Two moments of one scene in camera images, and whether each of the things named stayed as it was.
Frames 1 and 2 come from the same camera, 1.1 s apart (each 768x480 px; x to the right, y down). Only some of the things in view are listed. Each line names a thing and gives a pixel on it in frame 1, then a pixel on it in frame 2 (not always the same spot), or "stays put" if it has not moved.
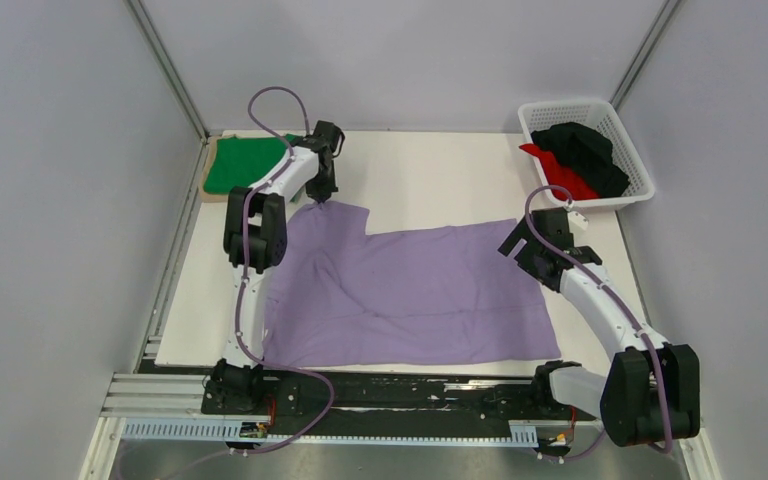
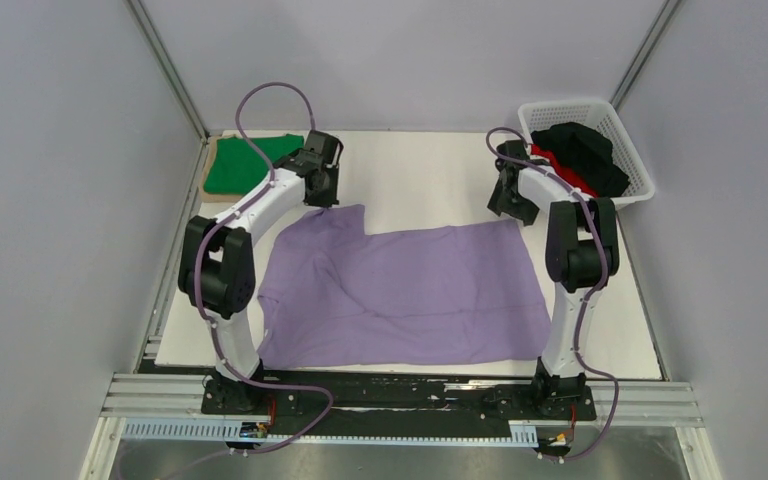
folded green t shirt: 240,163 stays put
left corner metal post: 140,13 stays put
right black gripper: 522,231 -> 527,212
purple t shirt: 432,295 stays put
